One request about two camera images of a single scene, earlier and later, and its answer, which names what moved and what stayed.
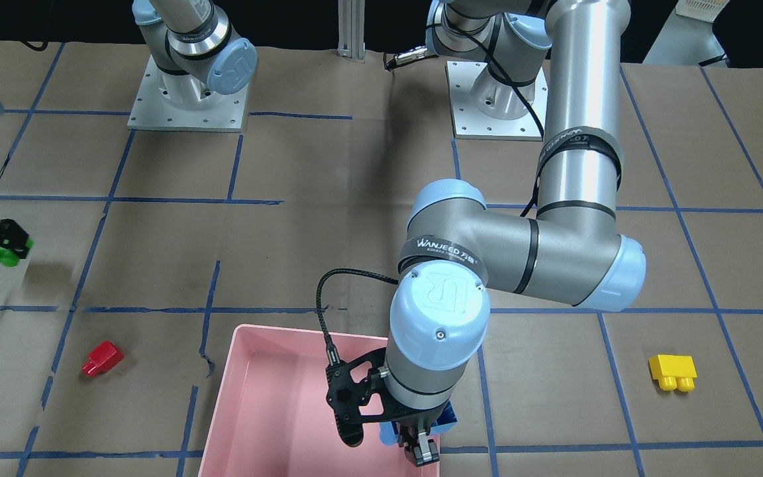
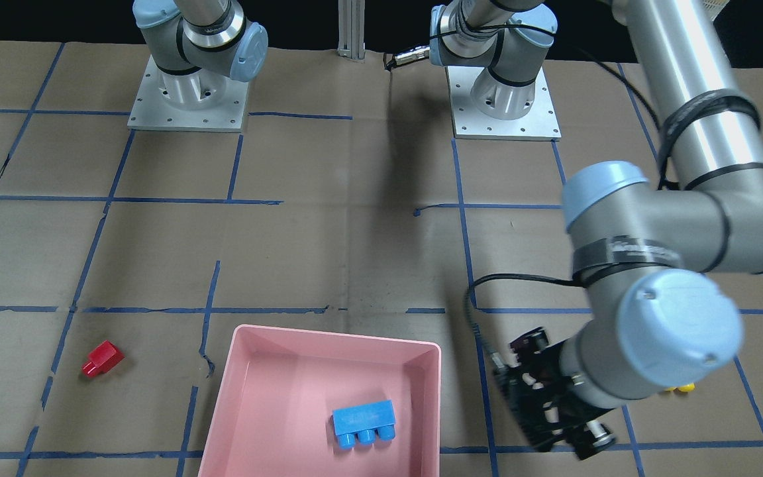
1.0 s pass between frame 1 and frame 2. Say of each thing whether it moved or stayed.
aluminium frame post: stayed
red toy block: stayed
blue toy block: moved
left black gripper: moved
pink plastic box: stayed
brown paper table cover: stayed
